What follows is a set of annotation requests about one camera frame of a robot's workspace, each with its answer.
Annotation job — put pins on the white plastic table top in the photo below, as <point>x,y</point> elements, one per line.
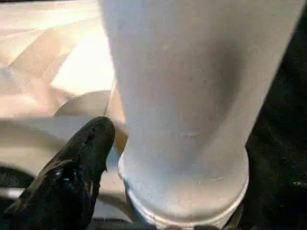
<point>36,60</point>

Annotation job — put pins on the black plastic mat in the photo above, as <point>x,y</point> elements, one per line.
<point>292,95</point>

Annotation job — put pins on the white plastic table leg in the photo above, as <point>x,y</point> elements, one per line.
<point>180,83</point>

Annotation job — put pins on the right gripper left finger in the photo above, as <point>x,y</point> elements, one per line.
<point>60,187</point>

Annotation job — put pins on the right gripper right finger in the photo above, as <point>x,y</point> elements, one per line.
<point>271,206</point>

